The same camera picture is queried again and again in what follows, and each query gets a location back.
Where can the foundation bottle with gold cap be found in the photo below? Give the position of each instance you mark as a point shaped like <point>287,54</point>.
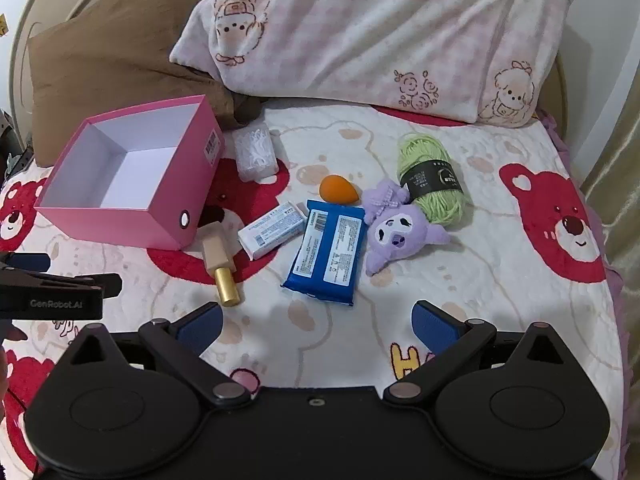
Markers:
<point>220,265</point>

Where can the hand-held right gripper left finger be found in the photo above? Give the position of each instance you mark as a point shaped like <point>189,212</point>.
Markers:
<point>200,327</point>

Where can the person's left hand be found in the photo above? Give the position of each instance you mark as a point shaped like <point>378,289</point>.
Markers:
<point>15,332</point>

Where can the green yarn skein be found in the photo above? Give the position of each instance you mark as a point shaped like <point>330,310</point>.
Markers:
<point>435,180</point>

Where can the blue wet wipes packet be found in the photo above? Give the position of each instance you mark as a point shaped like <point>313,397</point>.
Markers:
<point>325,255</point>

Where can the clear bag of cotton swabs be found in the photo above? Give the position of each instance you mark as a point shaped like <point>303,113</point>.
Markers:
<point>255,152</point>

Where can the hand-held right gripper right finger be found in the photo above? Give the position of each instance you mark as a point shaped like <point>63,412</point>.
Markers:
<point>435,327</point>

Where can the brown pillow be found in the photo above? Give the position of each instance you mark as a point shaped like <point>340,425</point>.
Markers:
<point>100,60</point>

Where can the beige curtain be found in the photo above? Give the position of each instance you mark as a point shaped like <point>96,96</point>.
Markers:
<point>620,160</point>

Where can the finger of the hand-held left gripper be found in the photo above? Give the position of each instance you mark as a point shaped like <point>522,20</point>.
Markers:
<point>30,262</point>
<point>60,295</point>

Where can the purple plush toy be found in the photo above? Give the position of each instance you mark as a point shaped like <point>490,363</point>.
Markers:
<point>395,235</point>

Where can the orange makeup sponge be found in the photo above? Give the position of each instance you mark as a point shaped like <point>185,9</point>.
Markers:
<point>339,191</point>

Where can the pink white printed pillow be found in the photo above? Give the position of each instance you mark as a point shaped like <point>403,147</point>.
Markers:
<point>375,35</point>

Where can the small white packet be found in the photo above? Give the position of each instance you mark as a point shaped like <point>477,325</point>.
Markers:
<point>272,230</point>

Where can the pink cardboard box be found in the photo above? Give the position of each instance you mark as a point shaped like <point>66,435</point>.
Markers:
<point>125,220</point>

